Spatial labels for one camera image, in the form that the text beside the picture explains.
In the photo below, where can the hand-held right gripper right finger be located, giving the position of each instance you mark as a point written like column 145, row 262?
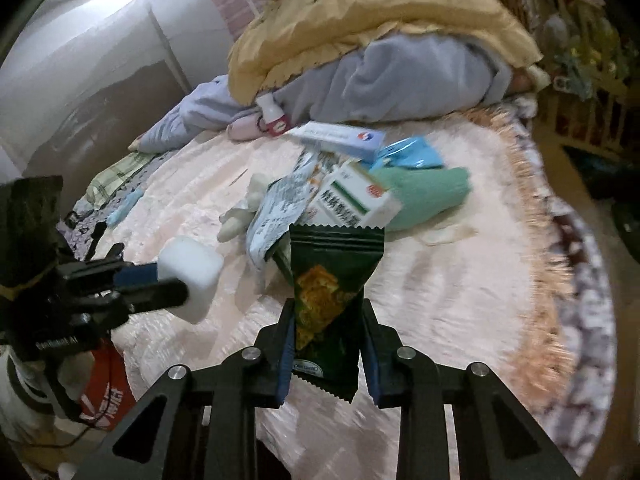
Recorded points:
column 372, row 370

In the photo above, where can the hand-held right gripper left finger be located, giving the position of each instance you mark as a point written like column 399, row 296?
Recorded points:
column 285, row 360

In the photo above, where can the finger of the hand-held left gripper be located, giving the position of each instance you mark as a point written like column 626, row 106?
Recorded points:
column 135, row 274
column 155, row 295

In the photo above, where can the white foam block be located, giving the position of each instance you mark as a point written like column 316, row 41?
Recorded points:
column 195, row 260

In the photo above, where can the green snack packet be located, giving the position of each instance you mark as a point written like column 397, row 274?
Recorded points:
column 325, row 280

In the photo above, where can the green plaid pillow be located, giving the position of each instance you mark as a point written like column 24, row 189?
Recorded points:
column 117, row 175

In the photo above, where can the red plastic bag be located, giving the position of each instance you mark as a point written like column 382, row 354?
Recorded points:
column 107, row 395

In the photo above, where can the silver printed wrapper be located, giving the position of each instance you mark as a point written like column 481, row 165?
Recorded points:
column 275, row 210

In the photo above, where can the white green medicine box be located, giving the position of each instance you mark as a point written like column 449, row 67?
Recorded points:
column 360, row 195

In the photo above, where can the pink cloth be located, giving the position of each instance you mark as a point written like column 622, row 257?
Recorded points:
column 245, row 129

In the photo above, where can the green cloth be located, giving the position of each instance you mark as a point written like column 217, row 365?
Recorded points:
column 430, row 190

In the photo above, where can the small white red-capped bottle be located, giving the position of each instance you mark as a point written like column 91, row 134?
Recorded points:
column 267, row 110

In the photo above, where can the white wardrobe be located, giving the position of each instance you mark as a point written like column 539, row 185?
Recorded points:
column 100, row 60

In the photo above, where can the blue plastic packet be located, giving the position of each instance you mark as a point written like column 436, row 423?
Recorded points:
column 410, row 152

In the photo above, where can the patterned bedsheet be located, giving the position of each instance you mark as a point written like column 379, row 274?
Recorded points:
column 585, row 310

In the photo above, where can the long white carton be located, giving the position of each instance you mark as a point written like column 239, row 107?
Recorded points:
column 340, row 136

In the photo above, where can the grey pillow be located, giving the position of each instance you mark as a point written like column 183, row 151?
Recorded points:
column 400, row 75

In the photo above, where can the wooden crib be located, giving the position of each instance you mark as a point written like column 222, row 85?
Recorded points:
column 575, row 105

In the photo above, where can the yellow quilt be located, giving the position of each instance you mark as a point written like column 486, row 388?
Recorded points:
column 350, row 15

